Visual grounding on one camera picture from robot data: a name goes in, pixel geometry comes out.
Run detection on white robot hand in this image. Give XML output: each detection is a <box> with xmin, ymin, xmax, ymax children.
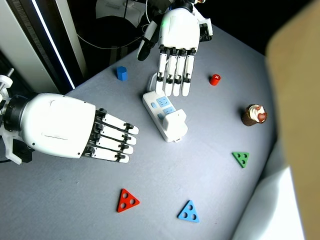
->
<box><xmin>136</xmin><ymin>7</ymin><xmax>201</xmax><ymax>98</ymax></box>
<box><xmin>21</xmin><ymin>92</ymin><xmax>140</xmax><ymax>165</ymax></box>

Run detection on white power strip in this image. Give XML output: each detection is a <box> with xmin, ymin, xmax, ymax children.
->
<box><xmin>142</xmin><ymin>90</ymin><xmax>186</xmax><ymax>143</ymax></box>

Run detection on red cylinder block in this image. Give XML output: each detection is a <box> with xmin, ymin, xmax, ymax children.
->
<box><xmin>209</xmin><ymin>73</ymin><xmax>222</xmax><ymax>87</ymax></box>

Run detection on grey table cloth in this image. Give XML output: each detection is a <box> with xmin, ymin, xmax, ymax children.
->
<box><xmin>0</xmin><ymin>23</ymin><xmax>278</xmax><ymax>240</ymax></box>

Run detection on black round object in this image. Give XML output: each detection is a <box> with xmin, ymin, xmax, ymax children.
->
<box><xmin>77</xmin><ymin>16</ymin><xmax>141</xmax><ymax>66</ymax></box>

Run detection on blue hexagonal block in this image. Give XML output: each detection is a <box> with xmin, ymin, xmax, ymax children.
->
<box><xmin>116</xmin><ymin>66</ymin><xmax>129</xmax><ymax>82</ymax></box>

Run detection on white pillar with light strip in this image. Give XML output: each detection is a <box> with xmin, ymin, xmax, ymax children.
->
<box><xmin>0</xmin><ymin>0</ymin><xmax>88</xmax><ymax>95</ymax></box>

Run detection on red triangle block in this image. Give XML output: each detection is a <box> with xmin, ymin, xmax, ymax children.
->
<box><xmin>116</xmin><ymin>188</ymin><xmax>141</xmax><ymax>213</ymax></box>

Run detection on toy chocolate cupcake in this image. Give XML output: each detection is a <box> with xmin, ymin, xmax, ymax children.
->
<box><xmin>240</xmin><ymin>103</ymin><xmax>268</xmax><ymax>127</ymax></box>

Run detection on tan blurred panel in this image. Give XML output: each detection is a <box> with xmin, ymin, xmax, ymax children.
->
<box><xmin>265</xmin><ymin>0</ymin><xmax>320</xmax><ymax>240</ymax></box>

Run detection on green triangle block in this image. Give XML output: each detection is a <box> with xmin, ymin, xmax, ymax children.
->
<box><xmin>231</xmin><ymin>151</ymin><xmax>250</xmax><ymax>169</ymax></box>

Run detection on blue triangle block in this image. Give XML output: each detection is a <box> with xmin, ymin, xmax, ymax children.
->
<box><xmin>177</xmin><ymin>199</ymin><xmax>200</xmax><ymax>224</ymax></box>

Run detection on white background board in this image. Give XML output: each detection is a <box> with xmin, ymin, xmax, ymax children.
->
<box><xmin>231</xmin><ymin>142</ymin><xmax>306</xmax><ymax>240</ymax></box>

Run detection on white power strip cable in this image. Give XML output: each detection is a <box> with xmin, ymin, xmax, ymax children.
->
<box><xmin>146</xmin><ymin>72</ymin><xmax>161</xmax><ymax>93</ymax></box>

